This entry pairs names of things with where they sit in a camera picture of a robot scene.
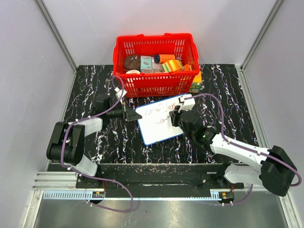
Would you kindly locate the pink white small box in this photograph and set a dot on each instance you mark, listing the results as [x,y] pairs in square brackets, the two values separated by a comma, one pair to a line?
[157,68]

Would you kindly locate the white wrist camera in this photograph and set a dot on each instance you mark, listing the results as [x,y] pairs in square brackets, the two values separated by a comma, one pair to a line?
[186,102]
[120,93]

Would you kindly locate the orange bottle blue cap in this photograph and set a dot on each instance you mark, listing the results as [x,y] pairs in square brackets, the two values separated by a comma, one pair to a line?
[162,58]

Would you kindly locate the red plastic shopping basket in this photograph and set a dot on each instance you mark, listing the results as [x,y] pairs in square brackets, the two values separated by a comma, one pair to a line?
[156,84]

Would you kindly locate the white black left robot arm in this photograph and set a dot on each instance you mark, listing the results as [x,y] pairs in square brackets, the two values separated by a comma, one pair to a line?
[67,141]

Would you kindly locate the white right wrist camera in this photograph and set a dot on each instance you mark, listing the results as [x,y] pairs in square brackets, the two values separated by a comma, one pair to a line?
[186,102]

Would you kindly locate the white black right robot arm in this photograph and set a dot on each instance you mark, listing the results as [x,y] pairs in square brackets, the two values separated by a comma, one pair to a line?
[270,168]

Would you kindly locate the green yellow scrubber box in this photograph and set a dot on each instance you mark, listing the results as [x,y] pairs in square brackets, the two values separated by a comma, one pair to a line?
[196,83]

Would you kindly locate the teal snack box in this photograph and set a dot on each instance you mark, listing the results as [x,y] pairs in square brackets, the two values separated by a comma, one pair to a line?
[146,64]

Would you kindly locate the white slotted cable duct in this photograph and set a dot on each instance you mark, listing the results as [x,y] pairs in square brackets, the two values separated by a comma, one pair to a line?
[120,194]

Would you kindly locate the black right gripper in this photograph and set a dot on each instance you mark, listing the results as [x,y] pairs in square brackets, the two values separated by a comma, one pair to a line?
[175,115]

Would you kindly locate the orange snack packet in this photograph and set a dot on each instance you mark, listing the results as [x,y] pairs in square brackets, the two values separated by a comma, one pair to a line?
[186,67]

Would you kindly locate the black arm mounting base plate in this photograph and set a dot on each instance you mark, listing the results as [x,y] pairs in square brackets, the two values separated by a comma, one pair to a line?
[188,178]

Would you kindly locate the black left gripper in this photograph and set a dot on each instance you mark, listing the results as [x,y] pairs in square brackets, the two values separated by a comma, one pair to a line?
[131,115]

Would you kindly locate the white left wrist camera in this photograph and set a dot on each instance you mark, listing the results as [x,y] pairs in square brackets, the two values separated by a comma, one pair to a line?
[120,93]

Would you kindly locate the yellow green sponge pack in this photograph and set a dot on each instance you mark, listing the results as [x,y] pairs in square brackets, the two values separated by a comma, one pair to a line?
[172,65]

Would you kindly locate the blue framed whiteboard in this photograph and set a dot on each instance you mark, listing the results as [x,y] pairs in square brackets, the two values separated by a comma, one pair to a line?
[152,126]

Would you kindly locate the brown round bread pack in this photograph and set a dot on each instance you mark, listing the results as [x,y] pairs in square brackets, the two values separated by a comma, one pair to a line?
[132,62]

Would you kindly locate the white round lid container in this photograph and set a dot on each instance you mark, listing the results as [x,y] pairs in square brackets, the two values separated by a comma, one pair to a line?
[133,72]

